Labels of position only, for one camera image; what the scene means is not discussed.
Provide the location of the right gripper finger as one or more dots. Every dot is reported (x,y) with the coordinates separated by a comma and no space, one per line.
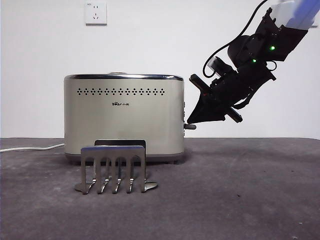
(200,103)
(212,113)

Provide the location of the grey toaster lever knob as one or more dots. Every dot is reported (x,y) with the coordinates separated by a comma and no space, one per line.
(191,126)

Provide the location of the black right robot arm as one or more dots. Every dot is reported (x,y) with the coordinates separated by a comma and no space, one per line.
(262,50)

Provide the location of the stainless steel toaster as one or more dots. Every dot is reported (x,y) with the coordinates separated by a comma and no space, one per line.
(120,125)

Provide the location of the shiny metal toast rack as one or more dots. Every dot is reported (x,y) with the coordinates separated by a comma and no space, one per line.
(112,152)

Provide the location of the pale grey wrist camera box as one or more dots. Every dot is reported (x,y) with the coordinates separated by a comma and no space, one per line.
(212,65)

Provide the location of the white wall socket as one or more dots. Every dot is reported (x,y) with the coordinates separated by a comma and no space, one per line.
(96,13)

